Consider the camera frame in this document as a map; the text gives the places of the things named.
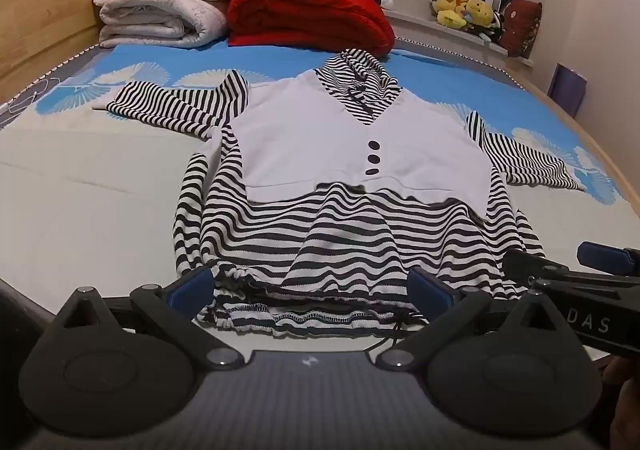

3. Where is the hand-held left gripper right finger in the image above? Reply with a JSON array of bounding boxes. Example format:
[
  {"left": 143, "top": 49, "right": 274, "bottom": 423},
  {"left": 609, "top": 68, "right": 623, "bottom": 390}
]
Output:
[{"left": 375, "top": 267, "right": 583, "bottom": 372}]

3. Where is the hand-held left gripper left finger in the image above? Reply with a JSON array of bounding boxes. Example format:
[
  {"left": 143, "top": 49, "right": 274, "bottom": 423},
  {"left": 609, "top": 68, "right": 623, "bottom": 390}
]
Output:
[{"left": 50, "top": 265, "right": 246, "bottom": 372}]

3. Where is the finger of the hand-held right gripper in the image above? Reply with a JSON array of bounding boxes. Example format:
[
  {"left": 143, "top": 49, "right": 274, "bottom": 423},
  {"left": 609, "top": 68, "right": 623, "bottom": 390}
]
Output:
[
  {"left": 576, "top": 240, "right": 640, "bottom": 277},
  {"left": 502, "top": 249, "right": 572, "bottom": 289}
]

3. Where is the black white striped hooded top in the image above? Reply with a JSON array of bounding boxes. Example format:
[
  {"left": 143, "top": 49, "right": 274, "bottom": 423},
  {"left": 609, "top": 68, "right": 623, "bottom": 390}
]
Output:
[{"left": 106, "top": 48, "right": 587, "bottom": 342}]

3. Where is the person's right forearm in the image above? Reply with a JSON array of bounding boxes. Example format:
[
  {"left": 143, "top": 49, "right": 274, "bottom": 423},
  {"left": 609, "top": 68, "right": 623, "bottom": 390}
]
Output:
[{"left": 600, "top": 355, "right": 640, "bottom": 450}]

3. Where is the blue fan-print bed sheet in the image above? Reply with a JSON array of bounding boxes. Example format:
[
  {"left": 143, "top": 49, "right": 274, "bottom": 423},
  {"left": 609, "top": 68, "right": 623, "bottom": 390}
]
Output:
[{"left": 0, "top": 37, "right": 640, "bottom": 371}]

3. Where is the purple box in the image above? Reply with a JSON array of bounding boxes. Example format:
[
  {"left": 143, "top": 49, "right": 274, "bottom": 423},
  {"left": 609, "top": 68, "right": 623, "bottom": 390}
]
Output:
[{"left": 547, "top": 62, "right": 587, "bottom": 117}]

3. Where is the dark red cushion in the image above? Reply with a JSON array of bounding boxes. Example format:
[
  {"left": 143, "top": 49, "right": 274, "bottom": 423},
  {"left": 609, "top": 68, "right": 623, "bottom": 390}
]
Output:
[{"left": 499, "top": 0, "right": 544, "bottom": 57}]

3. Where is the yellow plush toy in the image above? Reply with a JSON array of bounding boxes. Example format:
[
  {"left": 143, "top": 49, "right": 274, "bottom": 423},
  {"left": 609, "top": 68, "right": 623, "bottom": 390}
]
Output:
[
  {"left": 431, "top": 0, "right": 472, "bottom": 29},
  {"left": 464, "top": 0, "right": 502, "bottom": 30}
]

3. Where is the folded red blanket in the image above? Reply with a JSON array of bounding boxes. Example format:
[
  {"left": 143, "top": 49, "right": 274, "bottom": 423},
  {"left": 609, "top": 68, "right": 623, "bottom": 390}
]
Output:
[{"left": 227, "top": 0, "right": 396, "bottom": 55}]

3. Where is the wooden headboard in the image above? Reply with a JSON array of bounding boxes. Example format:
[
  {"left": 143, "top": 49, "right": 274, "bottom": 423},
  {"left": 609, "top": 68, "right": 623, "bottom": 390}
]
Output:
[{"left": 0, "top": 0, "right": 128, "bottom": 92}]

